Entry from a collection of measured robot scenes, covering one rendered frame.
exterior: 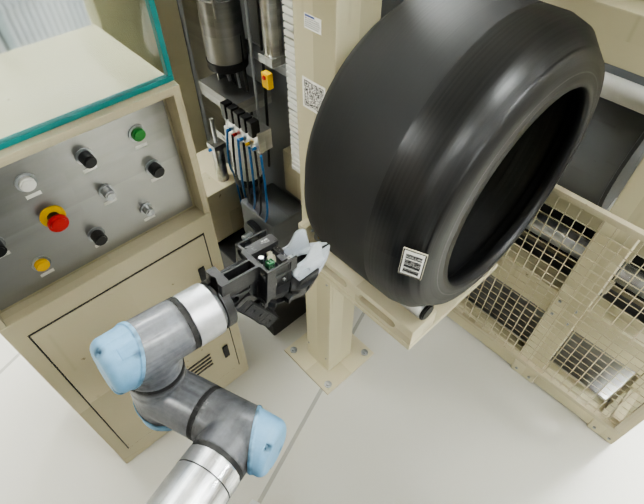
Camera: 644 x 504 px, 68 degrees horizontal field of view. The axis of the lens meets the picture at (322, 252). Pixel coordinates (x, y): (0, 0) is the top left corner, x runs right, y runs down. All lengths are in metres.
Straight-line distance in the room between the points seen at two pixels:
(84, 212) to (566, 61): 0.98
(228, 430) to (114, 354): 0.16
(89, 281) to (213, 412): 0.69
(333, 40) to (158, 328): 0.65
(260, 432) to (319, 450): 1.27
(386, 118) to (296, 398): 1.41
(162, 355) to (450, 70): 0.54
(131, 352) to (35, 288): 0.70
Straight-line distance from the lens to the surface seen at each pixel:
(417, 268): 0.77
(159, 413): 0.67
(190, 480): 0.60
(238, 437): 0.62
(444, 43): 0.78
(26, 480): 2.13
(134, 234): 1.29
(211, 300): 0.61
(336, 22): 0.98
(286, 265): 0.66
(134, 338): 0.59
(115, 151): 1.14
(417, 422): 1.95
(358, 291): 1.16
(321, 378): 1.98
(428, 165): 0.70
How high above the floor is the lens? 1.79
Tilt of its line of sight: 49 degrees down
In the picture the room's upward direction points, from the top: straight up
